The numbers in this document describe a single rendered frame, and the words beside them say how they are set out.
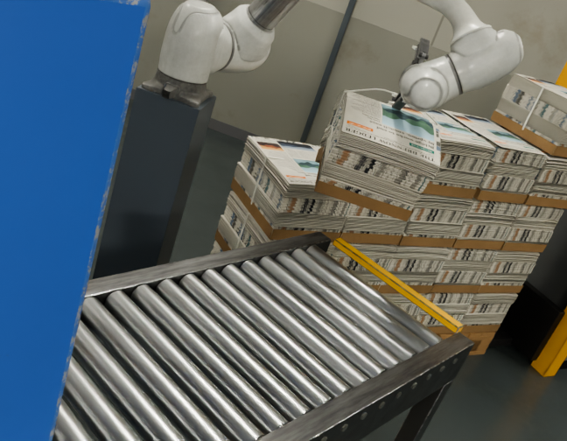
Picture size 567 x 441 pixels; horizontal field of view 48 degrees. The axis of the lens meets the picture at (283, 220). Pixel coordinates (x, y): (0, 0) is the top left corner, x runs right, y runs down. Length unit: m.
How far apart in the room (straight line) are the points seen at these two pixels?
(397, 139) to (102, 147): 1.57
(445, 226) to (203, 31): 1.27
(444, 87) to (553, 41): 3.23
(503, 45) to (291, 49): 3.20
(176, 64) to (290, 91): 2.82
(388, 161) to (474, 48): 0.39
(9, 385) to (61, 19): 0.14
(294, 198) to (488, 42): 0.87
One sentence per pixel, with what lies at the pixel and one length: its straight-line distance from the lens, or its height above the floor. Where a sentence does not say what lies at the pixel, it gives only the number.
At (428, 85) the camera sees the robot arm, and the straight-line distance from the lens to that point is 1.52.
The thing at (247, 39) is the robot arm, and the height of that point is 1.21.
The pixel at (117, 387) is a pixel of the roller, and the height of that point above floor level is 0.79.
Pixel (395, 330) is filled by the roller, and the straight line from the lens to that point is 1.62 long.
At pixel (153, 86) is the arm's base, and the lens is 1.99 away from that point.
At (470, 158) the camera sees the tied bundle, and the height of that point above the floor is 1.00.
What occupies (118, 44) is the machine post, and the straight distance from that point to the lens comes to 0.22.
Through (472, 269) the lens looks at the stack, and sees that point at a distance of 2.92.
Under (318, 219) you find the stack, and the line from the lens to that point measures 2.25.
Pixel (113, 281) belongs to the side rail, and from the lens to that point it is 1.41.
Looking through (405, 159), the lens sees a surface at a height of 1.11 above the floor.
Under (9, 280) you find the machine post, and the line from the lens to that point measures 0.24.
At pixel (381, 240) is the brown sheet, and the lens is 2.47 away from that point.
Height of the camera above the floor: 1.59
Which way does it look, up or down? 24 degrees down
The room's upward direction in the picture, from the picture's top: 20 degrees clockwise
